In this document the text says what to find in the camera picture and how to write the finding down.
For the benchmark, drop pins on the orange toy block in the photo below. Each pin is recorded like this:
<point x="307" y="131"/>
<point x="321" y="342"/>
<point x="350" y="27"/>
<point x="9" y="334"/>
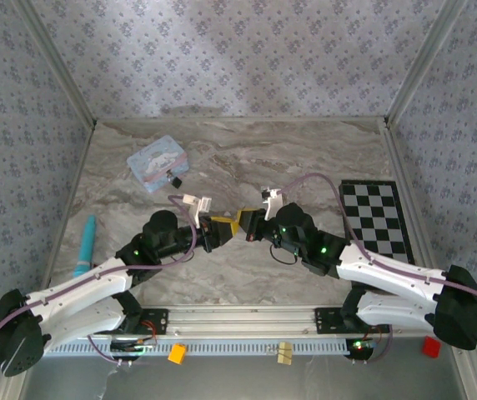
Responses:
<point x="177" y="354"/>

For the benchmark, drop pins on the aluminium frame post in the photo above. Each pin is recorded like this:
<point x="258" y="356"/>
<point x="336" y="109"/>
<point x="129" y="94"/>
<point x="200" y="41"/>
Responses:
<point x="59" y="66"/>
<point x="426" y="58"/>

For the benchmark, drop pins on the black white checkerboard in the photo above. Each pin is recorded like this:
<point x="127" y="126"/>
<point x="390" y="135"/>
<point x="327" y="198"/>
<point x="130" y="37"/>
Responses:
<point x="376" y="221"/>

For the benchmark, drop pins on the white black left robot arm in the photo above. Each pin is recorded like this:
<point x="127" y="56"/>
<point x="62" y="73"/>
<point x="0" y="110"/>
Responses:
<point x="96" y="316"/>

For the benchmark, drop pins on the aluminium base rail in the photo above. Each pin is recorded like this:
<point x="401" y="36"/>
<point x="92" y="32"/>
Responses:
<point x="238" y="321"/>

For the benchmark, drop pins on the red toy block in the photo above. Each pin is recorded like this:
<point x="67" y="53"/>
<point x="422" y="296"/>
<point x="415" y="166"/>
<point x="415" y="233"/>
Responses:
<point x="431" y="347"/>

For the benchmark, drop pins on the beige toy block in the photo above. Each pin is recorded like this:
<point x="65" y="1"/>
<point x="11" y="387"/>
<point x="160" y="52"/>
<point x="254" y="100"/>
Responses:
<point x="285" y="353"/>

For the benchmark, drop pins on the small black padlock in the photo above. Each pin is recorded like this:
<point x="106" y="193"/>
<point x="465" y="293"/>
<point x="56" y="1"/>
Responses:
<point x="175" y="182"/>

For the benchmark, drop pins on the blue cartoon tin box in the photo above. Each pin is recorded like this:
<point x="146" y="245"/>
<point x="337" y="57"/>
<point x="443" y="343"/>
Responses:
<point x="155" y="160"/>

